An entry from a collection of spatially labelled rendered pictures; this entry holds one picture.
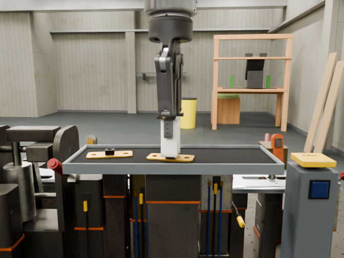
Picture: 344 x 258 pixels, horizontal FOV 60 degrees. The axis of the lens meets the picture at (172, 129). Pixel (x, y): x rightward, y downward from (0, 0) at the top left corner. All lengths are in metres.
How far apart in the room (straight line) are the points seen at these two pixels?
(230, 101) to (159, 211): 7.65
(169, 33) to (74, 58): 10.68
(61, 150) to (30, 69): 9.59
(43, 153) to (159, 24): 0.38
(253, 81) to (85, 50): 6.07
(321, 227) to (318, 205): 0.04
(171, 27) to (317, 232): 0.45
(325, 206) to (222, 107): 7.60
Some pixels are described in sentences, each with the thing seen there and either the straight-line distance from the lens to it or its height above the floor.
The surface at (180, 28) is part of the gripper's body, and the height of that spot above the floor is 1.38.
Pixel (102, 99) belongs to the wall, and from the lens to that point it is 10.85.
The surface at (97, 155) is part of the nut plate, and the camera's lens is 0.57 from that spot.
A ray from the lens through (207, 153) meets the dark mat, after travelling 0.58.
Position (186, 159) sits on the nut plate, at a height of 1.16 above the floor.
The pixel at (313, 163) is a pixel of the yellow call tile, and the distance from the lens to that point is 0.59.
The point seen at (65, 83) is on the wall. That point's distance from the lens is 11.29.
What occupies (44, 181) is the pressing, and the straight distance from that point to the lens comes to 0.97.
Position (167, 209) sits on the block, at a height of 1.07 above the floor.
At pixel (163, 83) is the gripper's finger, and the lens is 0.48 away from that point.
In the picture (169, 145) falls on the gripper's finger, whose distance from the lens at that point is 0.53.
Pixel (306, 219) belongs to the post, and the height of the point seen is 1.05.
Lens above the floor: 1.31
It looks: 10 degrees down
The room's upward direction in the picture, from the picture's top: straight up
